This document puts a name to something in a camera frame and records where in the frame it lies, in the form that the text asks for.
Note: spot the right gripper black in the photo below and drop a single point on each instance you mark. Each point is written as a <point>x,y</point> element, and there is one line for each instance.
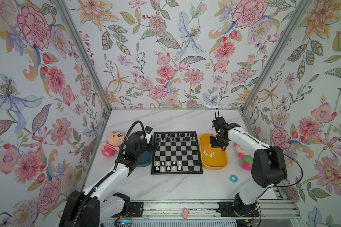
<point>213,144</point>

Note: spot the pink toy left side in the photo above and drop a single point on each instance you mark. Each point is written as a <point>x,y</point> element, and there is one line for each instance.
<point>115,140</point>

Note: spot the aluminium frame post left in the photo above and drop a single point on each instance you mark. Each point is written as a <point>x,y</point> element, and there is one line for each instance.
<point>66,17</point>

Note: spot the aluminium frame post right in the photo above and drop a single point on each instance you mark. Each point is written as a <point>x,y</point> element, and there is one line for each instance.
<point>281,44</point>

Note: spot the pink small toy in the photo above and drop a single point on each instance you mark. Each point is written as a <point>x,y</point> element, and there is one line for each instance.
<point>185,214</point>

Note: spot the black white chess board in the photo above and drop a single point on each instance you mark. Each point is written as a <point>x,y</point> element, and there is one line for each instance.
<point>177,146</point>

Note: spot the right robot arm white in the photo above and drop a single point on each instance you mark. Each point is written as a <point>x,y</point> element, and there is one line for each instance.
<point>268,168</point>

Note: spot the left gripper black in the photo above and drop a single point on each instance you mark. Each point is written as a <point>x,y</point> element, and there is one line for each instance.
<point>151,149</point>

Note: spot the yellow plastic bin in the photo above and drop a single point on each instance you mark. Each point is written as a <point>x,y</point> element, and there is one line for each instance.
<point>211,158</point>

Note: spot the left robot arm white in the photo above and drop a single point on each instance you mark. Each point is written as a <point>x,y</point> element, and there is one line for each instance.
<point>95,204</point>

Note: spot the aluminium frame post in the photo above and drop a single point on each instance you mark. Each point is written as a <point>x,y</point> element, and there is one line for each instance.
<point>66,17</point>
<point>281,44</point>

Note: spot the plush doll toy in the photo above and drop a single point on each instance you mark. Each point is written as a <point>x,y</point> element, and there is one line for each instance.
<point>245,158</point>

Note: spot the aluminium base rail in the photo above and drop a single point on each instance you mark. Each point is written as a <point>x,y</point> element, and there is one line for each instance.
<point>209,209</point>

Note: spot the teal plastic bin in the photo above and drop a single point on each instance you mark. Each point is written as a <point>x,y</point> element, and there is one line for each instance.
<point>146,158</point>

